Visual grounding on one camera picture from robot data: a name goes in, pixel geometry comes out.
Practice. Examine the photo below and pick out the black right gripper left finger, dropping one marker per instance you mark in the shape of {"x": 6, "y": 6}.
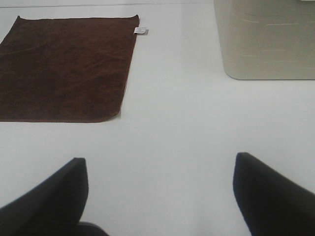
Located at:
{"x": 53, "y": 208}

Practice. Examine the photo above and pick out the white towel label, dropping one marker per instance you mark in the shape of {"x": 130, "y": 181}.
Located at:
{"x": 140, "y": 30}

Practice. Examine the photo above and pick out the brown towel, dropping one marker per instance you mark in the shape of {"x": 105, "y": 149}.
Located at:
{"x": 65, "y": 70}

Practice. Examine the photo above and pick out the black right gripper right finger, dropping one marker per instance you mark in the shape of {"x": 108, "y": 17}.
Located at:
{"x": 271, "y": 204}

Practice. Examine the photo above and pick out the beige storage bin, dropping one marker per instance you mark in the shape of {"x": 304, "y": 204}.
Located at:
{"x": 267, "y": 39}

